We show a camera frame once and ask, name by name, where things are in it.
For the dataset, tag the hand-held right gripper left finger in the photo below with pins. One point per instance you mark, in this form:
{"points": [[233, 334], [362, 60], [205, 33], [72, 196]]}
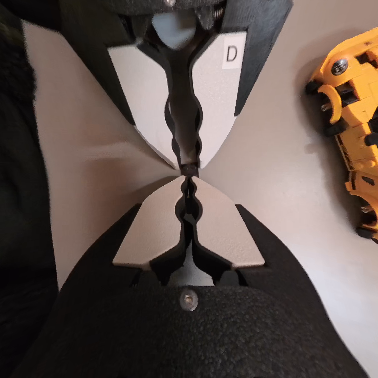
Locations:
{"points": [[150, 233]]}

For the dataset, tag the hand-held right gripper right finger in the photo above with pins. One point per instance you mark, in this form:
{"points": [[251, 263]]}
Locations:
{"points": [[227, 233]]}

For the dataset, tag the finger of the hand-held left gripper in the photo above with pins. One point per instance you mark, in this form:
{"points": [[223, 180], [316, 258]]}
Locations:
{"points": [[218, 94], [141, 88]]}

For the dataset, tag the yellow lego car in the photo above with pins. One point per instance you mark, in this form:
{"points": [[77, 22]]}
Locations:
{"points": [[354, 118]]}

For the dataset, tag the black lego plate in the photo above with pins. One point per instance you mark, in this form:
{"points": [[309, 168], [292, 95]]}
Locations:
{"points": [[189, 170]]}

